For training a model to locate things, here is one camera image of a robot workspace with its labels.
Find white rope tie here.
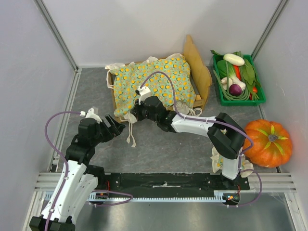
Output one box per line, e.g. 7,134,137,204
188,107,203,120
126,122,136,148

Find bok choy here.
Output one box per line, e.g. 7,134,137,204
217,60,246,90

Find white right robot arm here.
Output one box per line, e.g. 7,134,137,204
120,96,248,190

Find green spinach leaves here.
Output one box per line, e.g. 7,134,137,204
211,50,260,86

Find wooden pet bed frame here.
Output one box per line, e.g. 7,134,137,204
106,35,212,122

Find purple onion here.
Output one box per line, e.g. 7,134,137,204
229,84,242,96

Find white eggplant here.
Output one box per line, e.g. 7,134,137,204
223,53,245,66

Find orange pumpkin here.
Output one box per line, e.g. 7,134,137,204
243,119,293,168

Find orange carrot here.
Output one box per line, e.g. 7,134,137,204
233,65,241,80

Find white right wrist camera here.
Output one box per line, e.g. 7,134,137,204
135,86,152,105

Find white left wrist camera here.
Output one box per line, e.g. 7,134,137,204
79,107,102,123

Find white cable duct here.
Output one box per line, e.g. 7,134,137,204
87,192,240,203

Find lemon print cushion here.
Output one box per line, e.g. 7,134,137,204
105,53,196,118

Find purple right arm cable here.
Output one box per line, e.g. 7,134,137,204
139,71,263,208

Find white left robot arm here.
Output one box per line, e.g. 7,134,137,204
29,115,125,231

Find white mushroom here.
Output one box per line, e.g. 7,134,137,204
221,77,228,90

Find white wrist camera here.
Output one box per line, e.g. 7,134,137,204
135,86,152,105
79,107,102,123

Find small lemon print pillow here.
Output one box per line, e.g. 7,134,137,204
210,147,254,180

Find green long beans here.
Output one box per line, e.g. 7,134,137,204
213,70,249,101

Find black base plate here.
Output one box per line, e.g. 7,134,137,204
97,173,250,199

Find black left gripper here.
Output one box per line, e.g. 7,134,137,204
91,114,125,145

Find white front rope tie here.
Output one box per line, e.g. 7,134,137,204
126,122,136,148

